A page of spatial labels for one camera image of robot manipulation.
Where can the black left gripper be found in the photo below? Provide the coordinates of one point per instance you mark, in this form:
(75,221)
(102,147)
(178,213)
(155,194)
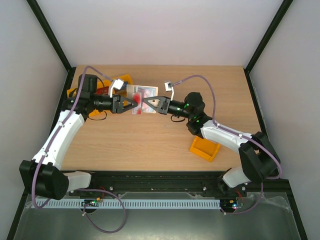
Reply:
(118,104)

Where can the black frame post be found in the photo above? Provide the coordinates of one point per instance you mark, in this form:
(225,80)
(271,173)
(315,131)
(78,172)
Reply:
(42,20)
(276,20)

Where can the red card stack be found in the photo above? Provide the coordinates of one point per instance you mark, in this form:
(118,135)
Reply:
(102,91)

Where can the black right frame post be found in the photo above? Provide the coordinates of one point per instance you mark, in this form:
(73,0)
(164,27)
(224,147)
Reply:
(276,20)

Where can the white slotted cable duct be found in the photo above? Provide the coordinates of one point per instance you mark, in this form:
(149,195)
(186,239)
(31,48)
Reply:
(136,204)

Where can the small yellow bin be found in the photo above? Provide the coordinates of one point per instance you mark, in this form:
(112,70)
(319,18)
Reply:
(204,148)

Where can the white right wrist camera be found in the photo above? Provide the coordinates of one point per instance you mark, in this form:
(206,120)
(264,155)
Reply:
(169,88)

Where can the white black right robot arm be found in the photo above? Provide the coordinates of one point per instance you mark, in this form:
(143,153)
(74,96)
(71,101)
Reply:
(258,158)

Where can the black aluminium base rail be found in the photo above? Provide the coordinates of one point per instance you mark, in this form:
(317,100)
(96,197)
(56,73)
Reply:
(203,183)

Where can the yellow three-compartment bin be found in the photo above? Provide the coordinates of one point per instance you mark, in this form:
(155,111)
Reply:
(105,83)

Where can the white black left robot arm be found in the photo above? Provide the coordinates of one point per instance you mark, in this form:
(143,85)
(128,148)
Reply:
(42,176)

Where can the black left frame post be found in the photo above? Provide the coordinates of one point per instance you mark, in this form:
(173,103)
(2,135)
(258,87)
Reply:
(42,20)

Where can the white card with red circle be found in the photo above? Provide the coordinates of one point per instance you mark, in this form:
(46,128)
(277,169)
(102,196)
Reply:
(140,100)

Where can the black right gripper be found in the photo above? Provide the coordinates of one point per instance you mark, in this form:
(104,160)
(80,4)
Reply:
(165,105)

